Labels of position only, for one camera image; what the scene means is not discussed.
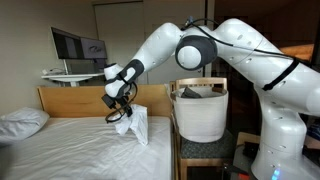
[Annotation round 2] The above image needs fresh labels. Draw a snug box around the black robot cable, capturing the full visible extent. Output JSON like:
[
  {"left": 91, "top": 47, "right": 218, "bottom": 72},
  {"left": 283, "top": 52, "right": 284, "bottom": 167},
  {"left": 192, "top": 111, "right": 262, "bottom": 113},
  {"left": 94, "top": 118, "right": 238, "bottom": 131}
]
[{"left": 180, "top": 17, "right": 301, "bottom": 64}]

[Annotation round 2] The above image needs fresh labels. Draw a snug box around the white desk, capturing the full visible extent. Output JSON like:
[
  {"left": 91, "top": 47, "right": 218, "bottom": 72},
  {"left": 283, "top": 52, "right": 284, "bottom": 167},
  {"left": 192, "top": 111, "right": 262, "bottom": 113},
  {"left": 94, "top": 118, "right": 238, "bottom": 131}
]
[{"left": 40, "top": 67, "right": 108, "bottom": 88}]

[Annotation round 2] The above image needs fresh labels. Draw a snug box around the grey garment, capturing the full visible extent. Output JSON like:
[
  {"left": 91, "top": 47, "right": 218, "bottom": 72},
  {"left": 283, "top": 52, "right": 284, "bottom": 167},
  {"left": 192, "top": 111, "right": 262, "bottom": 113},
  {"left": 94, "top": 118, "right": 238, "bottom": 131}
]
[{"left": 180, "top": 86, "right": 203, "bottom": 100}]

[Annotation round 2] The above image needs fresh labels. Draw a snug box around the wide black monitor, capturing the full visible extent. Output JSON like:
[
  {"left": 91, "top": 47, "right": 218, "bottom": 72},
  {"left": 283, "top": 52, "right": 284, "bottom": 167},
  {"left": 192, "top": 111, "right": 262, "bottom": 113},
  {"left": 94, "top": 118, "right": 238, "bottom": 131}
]
[{"left": 50, "top": 26, "right": 109, "bottom": 61}]

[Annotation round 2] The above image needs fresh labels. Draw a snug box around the white woven laundry basket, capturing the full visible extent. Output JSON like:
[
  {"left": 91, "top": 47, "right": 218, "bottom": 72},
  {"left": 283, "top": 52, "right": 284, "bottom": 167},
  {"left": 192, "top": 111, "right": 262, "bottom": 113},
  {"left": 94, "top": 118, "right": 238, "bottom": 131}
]
[{"left": 170, "top": 85, "right": 230, "bottom": 144}]

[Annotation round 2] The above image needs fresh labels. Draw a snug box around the grey desktop box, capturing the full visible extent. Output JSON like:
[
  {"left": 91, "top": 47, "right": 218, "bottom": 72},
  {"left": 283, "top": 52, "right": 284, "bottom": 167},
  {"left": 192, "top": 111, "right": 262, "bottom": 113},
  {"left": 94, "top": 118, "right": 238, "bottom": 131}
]
[{"left": 65, "top": 59, "right": 96, "bottom": 75}]

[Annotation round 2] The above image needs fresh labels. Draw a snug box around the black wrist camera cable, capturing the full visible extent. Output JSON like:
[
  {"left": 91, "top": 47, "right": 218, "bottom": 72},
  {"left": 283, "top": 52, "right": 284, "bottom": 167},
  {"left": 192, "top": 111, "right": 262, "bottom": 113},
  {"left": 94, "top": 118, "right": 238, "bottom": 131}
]
[{"left": 104, "top": 81, "right": 139, "bottom": 125}]

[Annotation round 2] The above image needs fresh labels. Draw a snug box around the white pillow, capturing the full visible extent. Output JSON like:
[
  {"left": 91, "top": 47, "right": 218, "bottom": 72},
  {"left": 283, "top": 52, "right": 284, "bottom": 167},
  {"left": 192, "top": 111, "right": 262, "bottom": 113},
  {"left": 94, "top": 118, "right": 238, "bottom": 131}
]
[{"left": 0, "top": 106, "right": 51, "bottom": 147}]

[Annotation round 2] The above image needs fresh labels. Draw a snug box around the small wooden table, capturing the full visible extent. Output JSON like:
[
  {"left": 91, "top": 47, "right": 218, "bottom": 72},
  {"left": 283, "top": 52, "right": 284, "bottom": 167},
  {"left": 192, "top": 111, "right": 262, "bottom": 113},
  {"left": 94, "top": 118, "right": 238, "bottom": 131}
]
[{"left": 232, "top": 131, "right": 265, "bottom": 180}]

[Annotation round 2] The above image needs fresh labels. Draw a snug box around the small black box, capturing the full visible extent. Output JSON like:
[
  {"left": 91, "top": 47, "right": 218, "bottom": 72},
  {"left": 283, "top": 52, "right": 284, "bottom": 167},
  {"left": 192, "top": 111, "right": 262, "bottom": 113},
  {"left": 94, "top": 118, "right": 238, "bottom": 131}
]
[{"left": 242, "top": 141, "right": 262, "bottom": 160}]

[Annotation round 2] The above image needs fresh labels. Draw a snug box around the white shirt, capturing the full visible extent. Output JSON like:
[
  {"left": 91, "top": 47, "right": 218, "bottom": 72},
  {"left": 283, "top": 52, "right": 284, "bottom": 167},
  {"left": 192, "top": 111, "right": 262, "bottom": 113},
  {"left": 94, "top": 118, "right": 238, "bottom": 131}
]
[{"left": 114, "top": 103, "right": 150, "bottom": 147}]

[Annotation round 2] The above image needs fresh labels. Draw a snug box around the white closet door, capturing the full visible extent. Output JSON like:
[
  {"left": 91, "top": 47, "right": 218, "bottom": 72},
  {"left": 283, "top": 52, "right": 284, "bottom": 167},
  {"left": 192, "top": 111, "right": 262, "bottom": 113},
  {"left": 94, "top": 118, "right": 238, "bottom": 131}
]
[{"left": 93, "top": 1, "right": 149, "bottom": 86}]

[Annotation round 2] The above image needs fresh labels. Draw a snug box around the wooden chair green cushion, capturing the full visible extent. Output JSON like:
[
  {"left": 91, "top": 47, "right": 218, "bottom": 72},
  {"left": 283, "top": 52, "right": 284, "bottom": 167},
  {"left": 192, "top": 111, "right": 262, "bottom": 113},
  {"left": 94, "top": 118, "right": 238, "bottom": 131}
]
[{"left": 169, "top": 76, "right": 238, "bottom": 180}]

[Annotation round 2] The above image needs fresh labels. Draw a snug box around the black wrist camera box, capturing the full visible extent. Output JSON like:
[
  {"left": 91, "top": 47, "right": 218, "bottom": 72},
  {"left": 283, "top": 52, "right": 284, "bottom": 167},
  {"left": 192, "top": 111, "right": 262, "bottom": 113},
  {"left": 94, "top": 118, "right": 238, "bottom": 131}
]
[{"left": 101, "top": 93, "right": 118, "bottom": 110}]

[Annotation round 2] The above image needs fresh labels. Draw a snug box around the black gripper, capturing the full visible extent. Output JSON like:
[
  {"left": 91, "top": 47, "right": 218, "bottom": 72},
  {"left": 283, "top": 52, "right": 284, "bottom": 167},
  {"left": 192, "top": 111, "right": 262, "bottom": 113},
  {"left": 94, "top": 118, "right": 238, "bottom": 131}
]
[{"left": 114, "top": 95, "right": 134, "bottom": 118}]

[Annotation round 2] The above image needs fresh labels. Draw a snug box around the bed with white sheet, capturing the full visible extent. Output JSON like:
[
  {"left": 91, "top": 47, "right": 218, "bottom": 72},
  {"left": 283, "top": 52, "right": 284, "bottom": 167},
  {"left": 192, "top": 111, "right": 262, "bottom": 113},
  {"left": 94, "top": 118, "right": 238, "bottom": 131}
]
[{"left": 0, "top": 115, "right": 175, "bottom": 180}]

